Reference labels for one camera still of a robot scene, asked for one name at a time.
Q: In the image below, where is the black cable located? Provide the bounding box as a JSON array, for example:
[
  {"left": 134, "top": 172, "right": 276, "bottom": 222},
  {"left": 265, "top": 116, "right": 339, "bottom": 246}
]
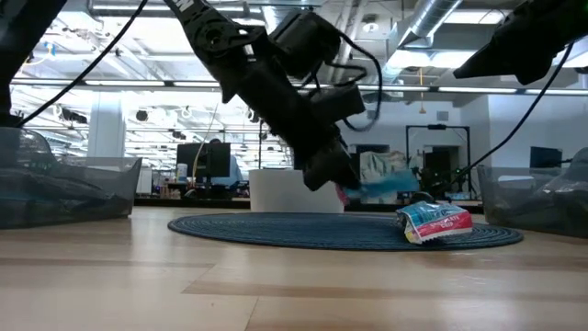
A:
[
  {"left": 438, "top": 40, "right": 577, "bottom": 197},
  {"left": 321, "top": 27, "right": 384, "bottom": 134},
  {"left": 12, "top": 0, "right": 151, "bottom": 129}
]

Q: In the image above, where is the white column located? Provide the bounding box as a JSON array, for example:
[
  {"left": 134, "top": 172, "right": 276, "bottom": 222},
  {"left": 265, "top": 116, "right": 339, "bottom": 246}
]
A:
[{"left": 86, "top": 91, "right": 128, "bottom": 160}]

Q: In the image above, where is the white plastic bin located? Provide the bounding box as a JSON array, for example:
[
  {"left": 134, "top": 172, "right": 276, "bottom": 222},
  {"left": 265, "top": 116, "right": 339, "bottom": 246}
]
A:
[{"left": 248, "top": 168, "right": 345, "bottom": 215}]

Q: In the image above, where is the grey covered object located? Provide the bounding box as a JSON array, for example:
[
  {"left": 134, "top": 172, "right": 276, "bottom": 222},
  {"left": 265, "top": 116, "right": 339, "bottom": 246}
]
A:
[{"left": 358, "top": 150, "right": 411, "bottom": 180}]

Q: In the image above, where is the silver ventilation duct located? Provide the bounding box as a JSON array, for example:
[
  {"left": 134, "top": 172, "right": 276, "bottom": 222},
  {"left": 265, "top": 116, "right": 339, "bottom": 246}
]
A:
[{"left": 367, "top": 0, "right": 464, "bottom": 88}]

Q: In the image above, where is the long ceiling light strip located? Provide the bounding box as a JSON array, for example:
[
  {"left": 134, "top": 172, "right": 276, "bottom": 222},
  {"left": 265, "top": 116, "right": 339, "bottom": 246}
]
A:
[{"left": 11, "top": 78, "right": 588, "bottom": 96}]

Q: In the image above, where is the grey translucent plastic bin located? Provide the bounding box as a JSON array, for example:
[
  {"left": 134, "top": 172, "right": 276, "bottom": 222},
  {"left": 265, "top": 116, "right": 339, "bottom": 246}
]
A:
[
  {"left": 476, "top": 146, "right": 588, "bottom": 239},
  {"left": 0, "top": 127, "right": 143, "bottom": 230}
]

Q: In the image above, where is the blue red-ended granola bar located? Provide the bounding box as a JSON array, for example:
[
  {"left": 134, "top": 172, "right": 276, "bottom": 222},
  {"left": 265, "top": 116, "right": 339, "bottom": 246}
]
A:
[
  {"left": 335, "top": 170, "right": 421, "bottom": 207},
  {"left": 394, "top": 200, "right": 475, "bottom": 245}
]

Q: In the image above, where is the round dark blue woven mat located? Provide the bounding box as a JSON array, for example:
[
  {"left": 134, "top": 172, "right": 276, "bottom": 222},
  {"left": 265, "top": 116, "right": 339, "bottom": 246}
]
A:
[{"left": 166, "top": 211, "right": 526, "bottom": 253}]

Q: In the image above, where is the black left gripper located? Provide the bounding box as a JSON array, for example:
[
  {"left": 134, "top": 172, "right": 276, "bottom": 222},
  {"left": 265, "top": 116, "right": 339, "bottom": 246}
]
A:
[{"left": 219, "top": 31, "right": 364, "bottom": 193}]

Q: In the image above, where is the black computer monitor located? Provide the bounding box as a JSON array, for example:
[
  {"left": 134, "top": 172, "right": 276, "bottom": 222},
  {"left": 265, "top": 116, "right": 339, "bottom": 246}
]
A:
[
  {"left": 175, "top": 142, "right": 232, "bottom": 180},
  {"left": 529, "top": 145, "right": 575, "bottom": 170}
]

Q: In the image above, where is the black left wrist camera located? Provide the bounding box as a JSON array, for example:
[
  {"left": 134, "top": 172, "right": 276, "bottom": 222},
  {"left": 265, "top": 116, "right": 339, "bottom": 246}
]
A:
[{"left": 314, "top": 84, "right": 368, "bottom": 127}]

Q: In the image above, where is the person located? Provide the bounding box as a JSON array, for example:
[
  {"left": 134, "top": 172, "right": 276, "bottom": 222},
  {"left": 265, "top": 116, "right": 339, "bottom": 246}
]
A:
[{"left": 209, "top": 137, "right": 245, "bottom": 188}]

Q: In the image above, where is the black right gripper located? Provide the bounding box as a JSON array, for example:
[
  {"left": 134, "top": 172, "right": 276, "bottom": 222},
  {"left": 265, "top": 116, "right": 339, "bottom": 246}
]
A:
[{"left": 451, "top": 0, "right": 588, "bottom": 87}]

